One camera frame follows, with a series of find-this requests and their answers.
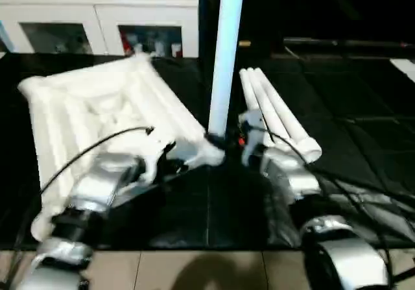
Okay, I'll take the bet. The black work mat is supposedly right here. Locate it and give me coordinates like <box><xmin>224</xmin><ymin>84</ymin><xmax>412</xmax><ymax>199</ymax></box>
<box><xmin>0</xmin><ymin>51</ymin><xmax>415</xmax><ymax>250</ymax></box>

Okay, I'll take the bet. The red bottle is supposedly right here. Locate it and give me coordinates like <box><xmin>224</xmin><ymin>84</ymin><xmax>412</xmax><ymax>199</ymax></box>
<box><xmin>121</xmin><ymin>33</ymin><xmax>133</xmax><ymax>56</ymax></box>

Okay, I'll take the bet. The white glass-door cabinet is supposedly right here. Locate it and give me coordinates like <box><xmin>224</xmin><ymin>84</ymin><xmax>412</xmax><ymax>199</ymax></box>
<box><xmin>0</xmin><ymin>0</ymin><xmax>202</xmax><ymax>58</ymax></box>

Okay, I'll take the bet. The white plastic table leg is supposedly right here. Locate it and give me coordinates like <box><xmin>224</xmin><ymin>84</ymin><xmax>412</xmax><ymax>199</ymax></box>
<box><xmin>206</xmin><ymin>0</ymin><xmax>247</xmax><ymax>143</ymax></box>
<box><xmin>245</xmin><ymin>68</ymin><xmax>305</xmax><ymax>161</ymax></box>
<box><xmin>253</xmin><ymin>67</ymin><xmax>323</xmax><ymax>165</ymax></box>
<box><xmin>239</xmin><ymin>69</ymin><xmax>268</xmax><ymax>125</ymax></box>

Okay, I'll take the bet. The white plastic table top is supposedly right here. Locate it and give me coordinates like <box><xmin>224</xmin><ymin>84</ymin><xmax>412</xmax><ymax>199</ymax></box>
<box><xmin>18</xmin><ymin>53</ymin><xmax>224</xmax><ymax>239</ymax></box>

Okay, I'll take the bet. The black metal rail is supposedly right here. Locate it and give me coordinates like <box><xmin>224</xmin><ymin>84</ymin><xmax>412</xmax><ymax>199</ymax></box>
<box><xmin>283</xmin><ymin>37</ymin><xmax>415</xmax><ymax>52</ymax></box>

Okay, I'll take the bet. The white edge strip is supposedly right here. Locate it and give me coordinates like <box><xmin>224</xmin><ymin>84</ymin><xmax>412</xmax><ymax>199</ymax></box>
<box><xmin>389</xmin><ymin>58</ymin><xmax>415</xmax><ymax>83</ymax></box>

